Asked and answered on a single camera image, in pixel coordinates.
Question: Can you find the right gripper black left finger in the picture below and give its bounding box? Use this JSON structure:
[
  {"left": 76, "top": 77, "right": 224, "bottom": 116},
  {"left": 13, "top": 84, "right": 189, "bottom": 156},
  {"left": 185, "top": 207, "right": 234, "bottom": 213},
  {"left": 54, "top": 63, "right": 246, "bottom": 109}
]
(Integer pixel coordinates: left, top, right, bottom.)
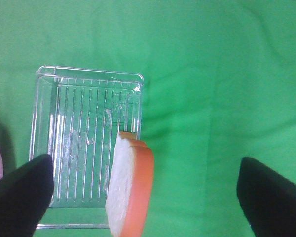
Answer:
[{"left": 0, "top": 154, "right": 54, "bottom": 237}]

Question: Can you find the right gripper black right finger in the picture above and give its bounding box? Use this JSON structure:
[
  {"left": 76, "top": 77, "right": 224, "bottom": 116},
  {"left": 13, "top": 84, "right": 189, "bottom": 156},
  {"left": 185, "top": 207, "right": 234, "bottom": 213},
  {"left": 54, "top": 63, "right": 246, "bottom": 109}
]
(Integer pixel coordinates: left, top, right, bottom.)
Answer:
[{"left": 237, "top": 157, "right": 296, "bottom": 237}]

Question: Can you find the toy bread slice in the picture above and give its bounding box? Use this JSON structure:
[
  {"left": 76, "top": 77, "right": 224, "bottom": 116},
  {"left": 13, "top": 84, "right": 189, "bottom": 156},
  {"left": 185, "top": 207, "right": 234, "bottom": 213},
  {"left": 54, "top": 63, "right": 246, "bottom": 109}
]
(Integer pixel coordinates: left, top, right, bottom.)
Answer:
[{"left": 106, "top": 131, "right": 154, "bottom": 237}]

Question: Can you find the right clear plastic tray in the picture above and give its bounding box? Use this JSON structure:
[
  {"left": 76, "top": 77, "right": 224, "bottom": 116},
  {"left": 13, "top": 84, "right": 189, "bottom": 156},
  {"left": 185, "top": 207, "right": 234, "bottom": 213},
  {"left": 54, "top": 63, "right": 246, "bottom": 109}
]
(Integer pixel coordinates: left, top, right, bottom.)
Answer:
[{"left": 29, "top": 66, "right": 144, "bottom": 230}]

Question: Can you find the green tablecloth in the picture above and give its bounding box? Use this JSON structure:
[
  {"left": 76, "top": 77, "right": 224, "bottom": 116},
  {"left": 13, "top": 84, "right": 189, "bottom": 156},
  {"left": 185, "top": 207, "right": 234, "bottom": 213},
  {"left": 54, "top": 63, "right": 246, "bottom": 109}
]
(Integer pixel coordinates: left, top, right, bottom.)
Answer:
[{"left": 0, "top": 0, "right": 296, "bottom": 237}]

